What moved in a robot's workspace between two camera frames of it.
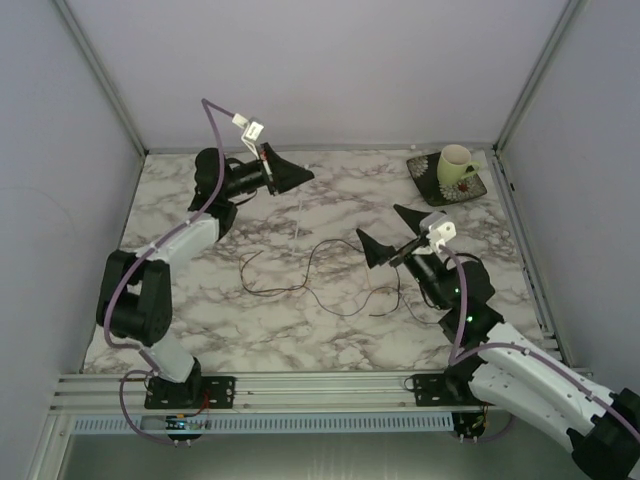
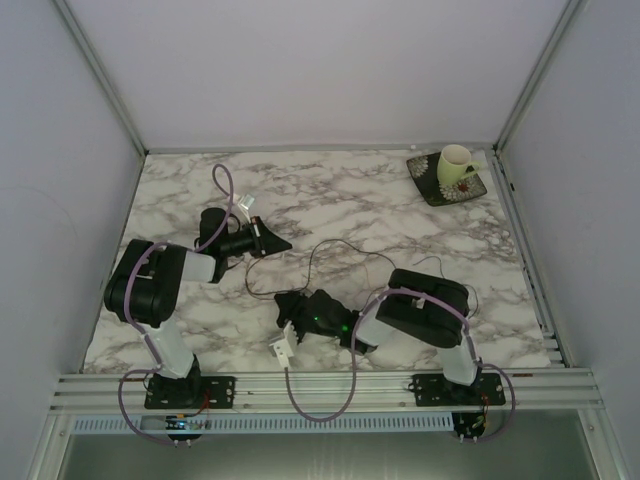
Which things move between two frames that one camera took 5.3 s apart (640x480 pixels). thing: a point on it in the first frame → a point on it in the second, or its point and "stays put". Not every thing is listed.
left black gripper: x=284 y=174 → x=264 y=240
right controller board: x=468 y=424 stays put
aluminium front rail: x=127 y=394 stays put
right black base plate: x=443 y=390 stays put
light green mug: x=455 y=165 stays put
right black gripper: x=375 y=253 → x=290 y=306
